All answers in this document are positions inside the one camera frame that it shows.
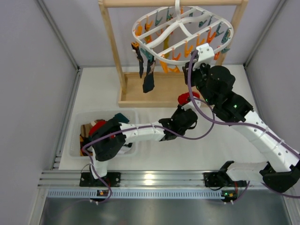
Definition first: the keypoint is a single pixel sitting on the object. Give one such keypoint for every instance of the aluminium rail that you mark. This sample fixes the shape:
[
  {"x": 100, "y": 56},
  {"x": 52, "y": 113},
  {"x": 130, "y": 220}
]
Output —
[{"x": 137, "y": 179}]

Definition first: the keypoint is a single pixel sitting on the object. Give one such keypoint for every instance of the perforated cable duct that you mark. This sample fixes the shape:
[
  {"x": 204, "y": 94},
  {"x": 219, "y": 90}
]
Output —
[{"x": 141, "y": 194}]

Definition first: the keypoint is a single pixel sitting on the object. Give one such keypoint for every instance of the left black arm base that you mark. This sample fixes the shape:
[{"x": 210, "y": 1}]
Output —
[{"x": 112, "y": 179}]

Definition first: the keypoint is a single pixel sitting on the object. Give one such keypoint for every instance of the green christmas sock in bin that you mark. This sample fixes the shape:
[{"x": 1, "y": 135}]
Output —
[{"x": 121, "y": 118}]

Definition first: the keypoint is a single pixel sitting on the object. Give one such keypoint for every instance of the dark navy sock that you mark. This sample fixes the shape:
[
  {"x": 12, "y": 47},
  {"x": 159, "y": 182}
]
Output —
[{"x": 136, "y": 50}]

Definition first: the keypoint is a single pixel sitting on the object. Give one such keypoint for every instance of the mustard yellow sock right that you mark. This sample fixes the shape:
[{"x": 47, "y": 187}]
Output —
[{"x": 166, "y": 46}]

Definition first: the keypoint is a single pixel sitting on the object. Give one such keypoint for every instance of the translucent plastic bin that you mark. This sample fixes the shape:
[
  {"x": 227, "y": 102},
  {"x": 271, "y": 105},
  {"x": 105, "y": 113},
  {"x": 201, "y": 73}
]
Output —
[{"x": 86, "y": 116}]

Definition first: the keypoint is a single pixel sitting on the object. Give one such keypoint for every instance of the dark patterned sock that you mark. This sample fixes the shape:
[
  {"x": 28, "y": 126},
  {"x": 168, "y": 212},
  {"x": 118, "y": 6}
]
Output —
[{"x": 148, "y": 83}]

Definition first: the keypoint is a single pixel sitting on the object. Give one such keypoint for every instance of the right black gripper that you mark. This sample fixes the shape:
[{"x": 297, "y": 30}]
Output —
[{"x": 193, "y": 73}]

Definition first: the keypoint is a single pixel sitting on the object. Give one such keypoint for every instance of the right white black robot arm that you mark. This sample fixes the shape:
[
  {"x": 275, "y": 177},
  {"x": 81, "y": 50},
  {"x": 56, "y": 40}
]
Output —
[{"x": 281, "y": 170}]

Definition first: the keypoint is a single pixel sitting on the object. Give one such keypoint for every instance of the white clip hanger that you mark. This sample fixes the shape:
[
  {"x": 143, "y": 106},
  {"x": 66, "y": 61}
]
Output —
[{"x": 188, "y": 28}]

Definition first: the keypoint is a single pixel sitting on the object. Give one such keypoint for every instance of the wooden hanger stand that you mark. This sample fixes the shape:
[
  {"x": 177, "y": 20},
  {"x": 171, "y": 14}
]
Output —
[{"x": 168, "y": 86}]

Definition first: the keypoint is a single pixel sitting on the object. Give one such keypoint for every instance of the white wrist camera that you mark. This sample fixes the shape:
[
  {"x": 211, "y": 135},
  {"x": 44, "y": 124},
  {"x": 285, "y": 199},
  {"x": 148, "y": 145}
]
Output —
[
  {"x": 191, "y": 106},
  {"x": 205, "y": 53}
]

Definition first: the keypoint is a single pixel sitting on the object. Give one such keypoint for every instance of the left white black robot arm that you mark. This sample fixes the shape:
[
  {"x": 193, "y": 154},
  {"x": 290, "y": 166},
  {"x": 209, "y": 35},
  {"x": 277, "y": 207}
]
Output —
[{"x": 110, "y": 136}]

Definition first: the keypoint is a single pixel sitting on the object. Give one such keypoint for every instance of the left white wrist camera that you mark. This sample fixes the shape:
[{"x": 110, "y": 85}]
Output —
[{"x": 191, "y": 106}]

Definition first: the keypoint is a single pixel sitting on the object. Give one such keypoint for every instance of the red sock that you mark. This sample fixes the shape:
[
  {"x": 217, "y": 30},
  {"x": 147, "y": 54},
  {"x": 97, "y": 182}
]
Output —
[
  {"x": 98, "y": 128},
  {"x": 185, "y": 97}
]

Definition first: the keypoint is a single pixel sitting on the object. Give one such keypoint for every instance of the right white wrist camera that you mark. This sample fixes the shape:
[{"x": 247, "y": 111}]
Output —
[{"x": 205, "y": 53}]

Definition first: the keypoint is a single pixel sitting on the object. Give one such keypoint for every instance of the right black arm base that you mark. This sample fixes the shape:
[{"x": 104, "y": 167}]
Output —
[{"x": 213, "y": 180}]

